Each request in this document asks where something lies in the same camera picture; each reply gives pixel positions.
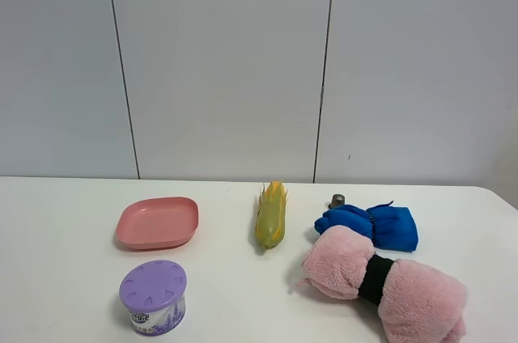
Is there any pink towel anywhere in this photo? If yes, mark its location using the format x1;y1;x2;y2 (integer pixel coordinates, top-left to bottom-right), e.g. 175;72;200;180
301;226;467;342

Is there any toy corn cob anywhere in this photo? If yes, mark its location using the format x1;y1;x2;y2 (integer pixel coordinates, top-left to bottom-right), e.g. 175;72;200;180
254;181;287;250

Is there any small grey metal thimble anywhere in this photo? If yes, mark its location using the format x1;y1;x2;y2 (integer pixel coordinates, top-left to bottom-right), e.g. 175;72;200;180
328;193;346;210

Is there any pink square plastic plate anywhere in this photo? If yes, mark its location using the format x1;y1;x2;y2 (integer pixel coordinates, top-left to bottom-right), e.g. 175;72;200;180
115;197;199;251

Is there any blue rolled towel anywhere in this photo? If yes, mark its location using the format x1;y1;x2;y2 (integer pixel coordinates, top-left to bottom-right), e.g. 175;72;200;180
314;202;418;252

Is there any purple lidded air freshener can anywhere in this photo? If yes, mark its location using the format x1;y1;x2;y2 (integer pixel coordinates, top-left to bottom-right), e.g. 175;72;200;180
118;260;187;337

